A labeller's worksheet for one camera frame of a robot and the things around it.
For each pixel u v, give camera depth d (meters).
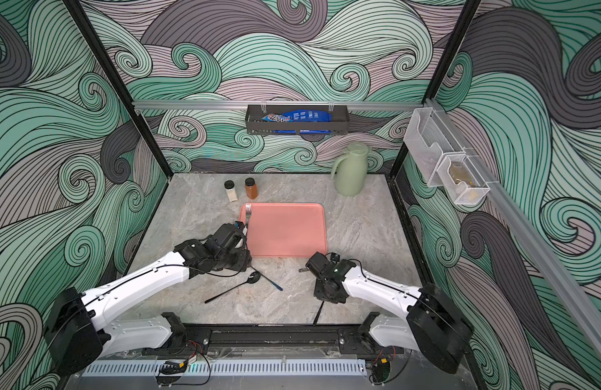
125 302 0.44
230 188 1.04
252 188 1.04
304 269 0.88
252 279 0.85
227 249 0.62
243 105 0.94
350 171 1.02
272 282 0.86
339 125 0.90
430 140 0.78
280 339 0.75
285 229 1.00
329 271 0.61
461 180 0.67
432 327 0.41
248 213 1.05
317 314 0.79
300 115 0.92
